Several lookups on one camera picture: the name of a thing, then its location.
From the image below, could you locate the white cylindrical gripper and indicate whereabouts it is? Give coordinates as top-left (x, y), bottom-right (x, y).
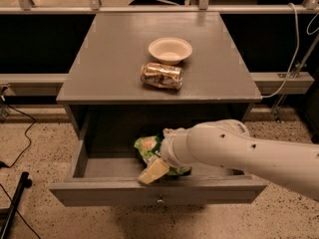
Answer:
top-left (139, 127), bottom-right (193, 184)

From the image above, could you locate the green rice chip bag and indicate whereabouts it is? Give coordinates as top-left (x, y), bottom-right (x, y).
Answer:
top-left (134, 135), bottom-right (191, 176)

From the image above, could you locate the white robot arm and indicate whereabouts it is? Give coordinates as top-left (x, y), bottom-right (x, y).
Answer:
top-left (139, 119), bottom-right (319, 201)

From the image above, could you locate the round metal drawer knob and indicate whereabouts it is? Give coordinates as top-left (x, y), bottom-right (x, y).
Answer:
top-left (157, 198), bottom-right (165, 205)

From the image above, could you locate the grey open top drawer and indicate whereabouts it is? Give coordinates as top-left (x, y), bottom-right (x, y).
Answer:
top-left (50, 106), bottom-right (266, 206)

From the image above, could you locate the gold crushed soda can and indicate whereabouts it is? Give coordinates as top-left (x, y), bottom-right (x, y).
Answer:
top-left (141, 63), bottom-right (183, 90)

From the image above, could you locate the grey wooden cabinet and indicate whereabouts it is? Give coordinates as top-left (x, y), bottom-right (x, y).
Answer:
top-left (57, 12), bottom-right (261, 133)

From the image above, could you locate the white paper bowl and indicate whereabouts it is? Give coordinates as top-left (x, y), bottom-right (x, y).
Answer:
top-left (148, 37), bottom-right (192, 65)

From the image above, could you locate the black stand leg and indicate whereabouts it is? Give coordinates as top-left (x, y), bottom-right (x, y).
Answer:
top-left (0, 171), bottom-right (32, 239)

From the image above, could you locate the metal railing frame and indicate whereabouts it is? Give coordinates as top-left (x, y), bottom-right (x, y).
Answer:
top-left (0, 0), bottom-right (319, 97)

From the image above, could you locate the black floor cable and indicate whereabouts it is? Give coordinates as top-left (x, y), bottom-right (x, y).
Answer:
top-left (0, 87), bottom-right (37, 169)

